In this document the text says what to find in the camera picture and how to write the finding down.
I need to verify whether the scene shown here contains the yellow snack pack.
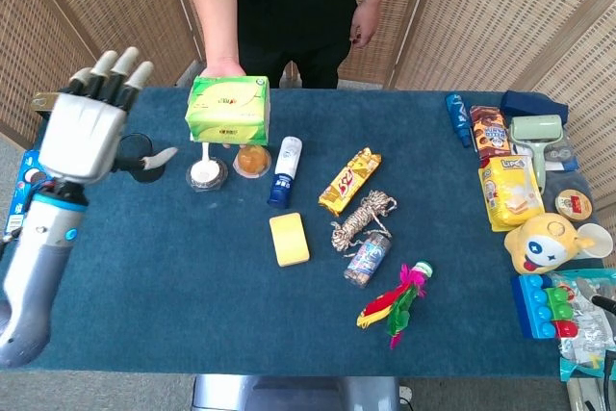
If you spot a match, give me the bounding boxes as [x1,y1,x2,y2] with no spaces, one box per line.
[477,154,547,233]

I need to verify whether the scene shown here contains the person left hand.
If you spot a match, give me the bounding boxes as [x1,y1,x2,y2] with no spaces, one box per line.
[349,1,381,50]

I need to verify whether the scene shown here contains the gold biscuit pack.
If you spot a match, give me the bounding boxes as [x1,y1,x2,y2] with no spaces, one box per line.
[318,146,383,218]

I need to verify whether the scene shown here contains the person right hand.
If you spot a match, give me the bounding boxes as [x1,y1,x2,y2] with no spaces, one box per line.
[199,61,247,80]

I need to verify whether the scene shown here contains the braided rope bundle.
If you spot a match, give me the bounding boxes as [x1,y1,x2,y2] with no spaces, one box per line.
[329,189,399,253]

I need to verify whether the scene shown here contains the blue plastic bottle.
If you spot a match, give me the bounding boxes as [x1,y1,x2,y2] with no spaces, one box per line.
[445,91,473,148]

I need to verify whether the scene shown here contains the yellow sponge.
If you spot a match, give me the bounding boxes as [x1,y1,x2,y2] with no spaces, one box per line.
[269,212,312,269]

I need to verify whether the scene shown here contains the green lint roller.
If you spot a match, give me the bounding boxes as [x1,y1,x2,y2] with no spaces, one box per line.
[508,114,564,195]

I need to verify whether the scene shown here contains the dark grey cloth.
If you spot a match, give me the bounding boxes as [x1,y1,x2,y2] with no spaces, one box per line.
[541,168,594,222]

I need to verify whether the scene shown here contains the blue Oreo pack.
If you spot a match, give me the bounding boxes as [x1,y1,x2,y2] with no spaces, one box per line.
[4,149,49,235]

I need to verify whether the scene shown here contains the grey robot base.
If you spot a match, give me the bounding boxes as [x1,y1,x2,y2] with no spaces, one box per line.
[192,374,401,411]

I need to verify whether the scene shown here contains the orange jelly cup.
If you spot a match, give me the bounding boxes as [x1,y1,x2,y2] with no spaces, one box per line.
[232,143,273,177]

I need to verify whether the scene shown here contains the brown cookie box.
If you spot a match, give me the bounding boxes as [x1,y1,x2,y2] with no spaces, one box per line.
[469,105,511,161]

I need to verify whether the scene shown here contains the dark blue box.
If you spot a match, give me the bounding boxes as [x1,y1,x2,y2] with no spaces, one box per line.
[500,90,570,126]

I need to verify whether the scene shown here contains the clear jar with blue label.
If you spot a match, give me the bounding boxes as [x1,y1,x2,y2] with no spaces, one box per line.
[343,231,393,289]

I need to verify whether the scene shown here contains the blue building block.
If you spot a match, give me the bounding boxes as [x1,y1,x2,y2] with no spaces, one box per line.
[510,273,562,340]

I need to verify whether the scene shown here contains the green tissue pack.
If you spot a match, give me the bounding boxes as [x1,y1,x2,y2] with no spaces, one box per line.
[184,75,271,147]

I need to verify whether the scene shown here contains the blue table cloth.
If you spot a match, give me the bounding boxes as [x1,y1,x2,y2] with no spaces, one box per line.
[0,87,607,376]

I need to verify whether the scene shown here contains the colourful feather shuttlecock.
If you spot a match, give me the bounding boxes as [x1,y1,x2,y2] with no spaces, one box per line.
[355,260,434,350]

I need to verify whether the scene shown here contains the teal and silver plastic bag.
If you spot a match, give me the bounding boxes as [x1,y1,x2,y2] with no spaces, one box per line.
[548,269,616,381]

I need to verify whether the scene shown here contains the person right forearm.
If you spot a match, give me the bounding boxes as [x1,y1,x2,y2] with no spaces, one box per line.
[187,0,242,70]

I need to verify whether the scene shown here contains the green building block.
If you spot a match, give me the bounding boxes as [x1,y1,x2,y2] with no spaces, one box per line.
[542,288,573,322]

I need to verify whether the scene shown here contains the grey blister pack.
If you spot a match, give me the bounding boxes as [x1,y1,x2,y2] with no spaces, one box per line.
[546,134,579,172]

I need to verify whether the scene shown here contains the round tin with red label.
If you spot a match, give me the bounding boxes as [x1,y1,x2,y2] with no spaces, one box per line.
[553,188,594,222]

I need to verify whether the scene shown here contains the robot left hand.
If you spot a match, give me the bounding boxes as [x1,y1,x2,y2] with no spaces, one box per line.
[37,46,179,186]

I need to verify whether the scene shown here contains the blue and white spray bottle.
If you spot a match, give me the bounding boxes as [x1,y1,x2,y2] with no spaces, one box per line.
[267,136,304,210]

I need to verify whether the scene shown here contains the red building block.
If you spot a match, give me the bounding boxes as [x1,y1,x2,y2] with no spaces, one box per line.
[552,319,579,339]

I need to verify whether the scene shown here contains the yellow plush toy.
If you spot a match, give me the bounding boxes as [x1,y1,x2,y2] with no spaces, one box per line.
[503,212,596,275]

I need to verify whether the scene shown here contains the black round-tipped rod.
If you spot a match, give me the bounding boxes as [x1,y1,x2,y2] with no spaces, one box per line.
[590,294,616,315]

